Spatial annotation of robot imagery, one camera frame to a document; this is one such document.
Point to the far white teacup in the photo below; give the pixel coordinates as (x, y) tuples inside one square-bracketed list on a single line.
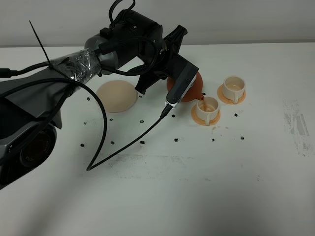
[(233, 88)]

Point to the black cable tie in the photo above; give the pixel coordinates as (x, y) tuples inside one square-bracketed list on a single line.
[(47, 58)]

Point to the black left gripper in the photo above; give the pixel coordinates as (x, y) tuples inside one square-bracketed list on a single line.
[(171, 44)]

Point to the white teacup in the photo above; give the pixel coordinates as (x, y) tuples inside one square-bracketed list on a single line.
[(233, 88), (207, 109)]

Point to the brown clay teapot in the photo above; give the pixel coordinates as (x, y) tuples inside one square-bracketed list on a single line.
[(194, 92)]

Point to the far orange saucer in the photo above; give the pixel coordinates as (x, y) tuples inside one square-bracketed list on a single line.
[(228, 101)]

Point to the beige round teapot coaster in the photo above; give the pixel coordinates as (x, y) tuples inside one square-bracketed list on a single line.
[(117, 96)]

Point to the near white teacup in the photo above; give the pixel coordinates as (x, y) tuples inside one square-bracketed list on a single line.
[(207, 109)]

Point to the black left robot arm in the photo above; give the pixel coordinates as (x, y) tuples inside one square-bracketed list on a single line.
[(31, 98)]

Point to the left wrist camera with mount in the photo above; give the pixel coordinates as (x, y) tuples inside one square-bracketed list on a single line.
[(181, 71)]

